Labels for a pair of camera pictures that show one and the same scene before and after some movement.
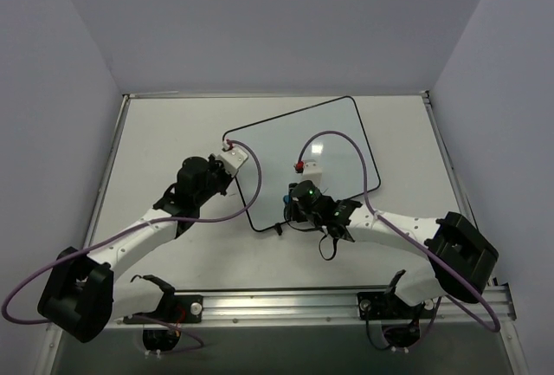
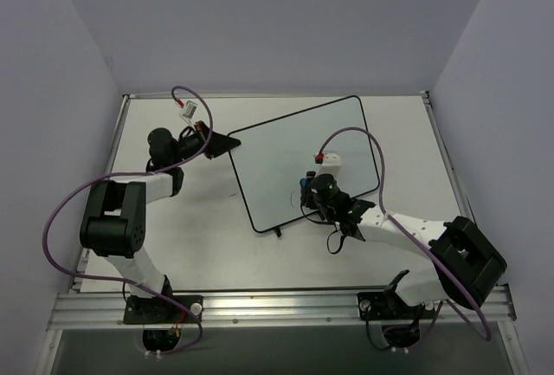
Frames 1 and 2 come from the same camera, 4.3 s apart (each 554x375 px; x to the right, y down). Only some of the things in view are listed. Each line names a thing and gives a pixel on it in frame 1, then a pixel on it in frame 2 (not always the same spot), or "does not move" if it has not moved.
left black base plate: x=187 y=309 does not move
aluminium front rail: x=341 y=307 does not move
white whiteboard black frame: x=323 y=143 does not move
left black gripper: x=221 y=178 -> x=206 y=141
